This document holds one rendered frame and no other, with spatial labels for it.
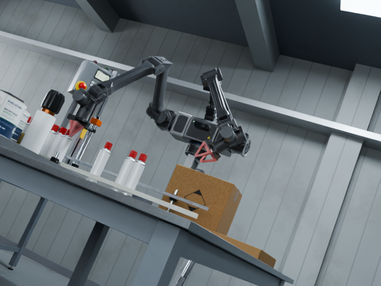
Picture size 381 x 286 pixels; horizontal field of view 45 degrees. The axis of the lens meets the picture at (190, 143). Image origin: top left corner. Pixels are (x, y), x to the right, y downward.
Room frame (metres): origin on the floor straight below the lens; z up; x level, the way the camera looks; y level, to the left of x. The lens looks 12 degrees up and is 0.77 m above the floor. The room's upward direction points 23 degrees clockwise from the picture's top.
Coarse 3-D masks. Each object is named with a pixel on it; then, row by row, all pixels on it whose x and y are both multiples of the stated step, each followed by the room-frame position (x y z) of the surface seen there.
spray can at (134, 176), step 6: (144, 156) 2.07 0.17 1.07; (138, 162) 2.06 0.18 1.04; (144, 162) 2.08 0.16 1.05; (132, 168) 2.08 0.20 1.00; (138, 168) 2.06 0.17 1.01; (144, 168) 2.09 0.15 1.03; (132, 174) 2.06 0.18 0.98; (138, 174) 2.07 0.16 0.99; (126, 180) 2.08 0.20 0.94; (132, 180) 2.06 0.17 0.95; (138, 180) 2.08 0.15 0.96; (126, 186) 2.07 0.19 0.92; (132, 186) 2.06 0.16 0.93; (126, 192) 2.06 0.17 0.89
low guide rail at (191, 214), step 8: (72, 168) 2.19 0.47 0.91; (88, 176) 2.14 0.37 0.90; (96, 176) 2.12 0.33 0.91; (112, 184) 2.08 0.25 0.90; (120, 184) 2.06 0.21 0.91; (136, 192) 2.01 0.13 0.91; (152, 200) 1.97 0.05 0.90; (160, 200) 1.95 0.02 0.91; (176, 208) 1.91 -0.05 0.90; (192, 216) 1.88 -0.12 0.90
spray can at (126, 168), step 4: (132, 152) 2.10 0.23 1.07; (136, 152) 2.10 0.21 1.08; (132, 156) 2.10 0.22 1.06; (124, 160) 2.11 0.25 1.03; (128, 160) 2.09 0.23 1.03; (132, 160) 2.09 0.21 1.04; (124, 164) 2.09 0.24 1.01; (128, 164) 2.09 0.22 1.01; (132, 164) 2.09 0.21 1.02; (124, 168) 2.09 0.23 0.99; (128, 168) 2.09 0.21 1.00; (120, 172) 2.09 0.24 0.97; (124, 172) 2.09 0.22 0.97; (128, 172) 2.09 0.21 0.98; (120, 176) 2.09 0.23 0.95; (124, 176) 2.09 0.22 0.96; (116, 180) 2.09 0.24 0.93; (120, 180) 2.09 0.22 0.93; (124, 180) 2.09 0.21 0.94; (124, 184) 2.10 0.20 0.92; (112, 188) 2.10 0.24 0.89; (116, 188) 2.09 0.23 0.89; (120, 192) 2.10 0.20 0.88
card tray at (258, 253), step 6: (216, 234) 1.73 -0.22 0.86; (222, 234) 1.71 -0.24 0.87; (228, 240) 1.70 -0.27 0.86; (234, 240) 1.69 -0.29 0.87; (240, 246) 1.68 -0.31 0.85; (246, 246) 1.67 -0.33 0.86; (252, 246) 1.66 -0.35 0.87; (246, 252) 1.66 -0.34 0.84; (252, 252) 1.65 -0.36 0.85; (258, 252) 1.64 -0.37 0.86; (264, 252) 1.68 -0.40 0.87; (258, 258) 1.64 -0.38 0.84; (264, 258) 1.71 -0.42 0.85; (270, 258) 1.79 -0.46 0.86; (270, 264) 1.81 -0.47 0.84
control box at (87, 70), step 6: (84, 66) 2.34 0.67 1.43; (90, 66) 2.35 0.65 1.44; (96, 66) 2.37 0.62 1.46; (78, 72) 2.39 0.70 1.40; (84, 72) 2.35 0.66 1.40; (90, 72) 2.36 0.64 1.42; (108, 72) 2.40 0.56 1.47; (78, 78) 2.35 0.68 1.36; (84, 78) 2.36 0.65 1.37; (90, 78) 2.37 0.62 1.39; (72, 84) 2.39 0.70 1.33; (78, 84) 2.35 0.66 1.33; (72, 90) 2.35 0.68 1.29; (96, 102) 2.41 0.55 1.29
